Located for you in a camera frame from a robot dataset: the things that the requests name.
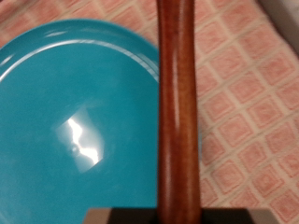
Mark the pink checkered cloth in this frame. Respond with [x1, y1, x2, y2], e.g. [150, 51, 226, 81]
[0, 0, 299, 224]

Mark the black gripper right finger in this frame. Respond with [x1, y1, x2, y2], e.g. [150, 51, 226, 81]
[199, 207, 278, 224]

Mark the teal plastic plate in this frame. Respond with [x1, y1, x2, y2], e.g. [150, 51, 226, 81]
[0, 18, 204, 224]

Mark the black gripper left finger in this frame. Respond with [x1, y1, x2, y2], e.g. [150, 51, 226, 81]
[83, 207, 159, 224]

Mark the brown wooden spoon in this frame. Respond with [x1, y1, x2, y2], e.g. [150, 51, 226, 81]
[155, 0, 203, 224]

